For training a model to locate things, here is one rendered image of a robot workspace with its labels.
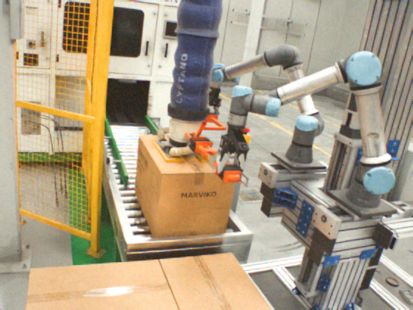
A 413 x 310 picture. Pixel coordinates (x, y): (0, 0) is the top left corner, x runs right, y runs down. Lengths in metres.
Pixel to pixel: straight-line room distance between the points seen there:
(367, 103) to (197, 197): 0.96
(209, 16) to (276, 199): 0.99
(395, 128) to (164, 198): 1.17
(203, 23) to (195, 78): 0.28
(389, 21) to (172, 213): 1.38
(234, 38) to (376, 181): 10.27
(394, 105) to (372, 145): 0.43
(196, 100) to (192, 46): 0.28
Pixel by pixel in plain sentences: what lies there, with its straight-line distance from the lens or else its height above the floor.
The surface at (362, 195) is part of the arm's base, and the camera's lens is 1.62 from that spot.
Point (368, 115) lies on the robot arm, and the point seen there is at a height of 1.43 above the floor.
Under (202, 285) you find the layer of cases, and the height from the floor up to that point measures 0.54.
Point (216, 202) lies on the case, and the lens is 1.94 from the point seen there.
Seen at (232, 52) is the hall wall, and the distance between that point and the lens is 11.51.
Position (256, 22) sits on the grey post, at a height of 1.82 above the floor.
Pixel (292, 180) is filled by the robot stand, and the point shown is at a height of 0.95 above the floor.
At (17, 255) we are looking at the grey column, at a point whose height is 0.07.
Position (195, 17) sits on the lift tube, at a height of 1.69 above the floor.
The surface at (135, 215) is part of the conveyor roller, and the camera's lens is 2.22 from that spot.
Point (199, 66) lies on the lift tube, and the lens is 1.88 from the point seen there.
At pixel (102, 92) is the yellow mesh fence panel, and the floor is 1.19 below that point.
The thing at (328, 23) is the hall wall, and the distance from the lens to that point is 13.42.
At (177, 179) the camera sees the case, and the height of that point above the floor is 0.91.
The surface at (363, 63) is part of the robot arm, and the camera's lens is 1.36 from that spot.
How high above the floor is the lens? 1.64
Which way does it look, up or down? 19 degrees down
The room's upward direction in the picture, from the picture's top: 8 degrees clockwise
